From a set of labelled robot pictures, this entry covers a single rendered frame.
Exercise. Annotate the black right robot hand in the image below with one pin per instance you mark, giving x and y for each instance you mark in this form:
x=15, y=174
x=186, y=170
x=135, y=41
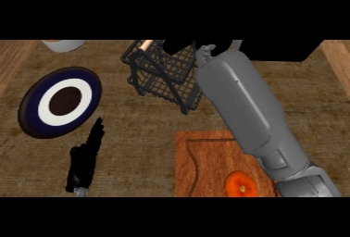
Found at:
x=179, y=45

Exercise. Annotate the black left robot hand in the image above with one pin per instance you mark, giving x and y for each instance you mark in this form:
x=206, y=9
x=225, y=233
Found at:
x=85, y=157

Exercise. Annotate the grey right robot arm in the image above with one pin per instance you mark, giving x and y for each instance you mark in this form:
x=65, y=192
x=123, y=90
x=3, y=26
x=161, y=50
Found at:
x=246, y=105

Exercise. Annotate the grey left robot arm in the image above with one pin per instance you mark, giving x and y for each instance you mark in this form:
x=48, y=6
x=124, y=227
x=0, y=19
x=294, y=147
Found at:
x=82, y=192

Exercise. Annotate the brown wooden cutting board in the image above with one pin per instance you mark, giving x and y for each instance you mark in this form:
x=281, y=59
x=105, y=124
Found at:
x=207, y=160

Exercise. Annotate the orange can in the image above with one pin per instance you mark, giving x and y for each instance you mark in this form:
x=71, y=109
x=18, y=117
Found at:
x=241, y=184

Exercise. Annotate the blue and white round plate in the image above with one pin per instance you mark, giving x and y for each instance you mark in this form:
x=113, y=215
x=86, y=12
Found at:
x=59, y=102

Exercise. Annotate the black appliance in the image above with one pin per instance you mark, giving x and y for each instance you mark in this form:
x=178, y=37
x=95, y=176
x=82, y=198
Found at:
x=282, y=50

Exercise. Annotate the pale grey bowl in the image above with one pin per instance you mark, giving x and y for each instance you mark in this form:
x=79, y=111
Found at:
x=64, y=45

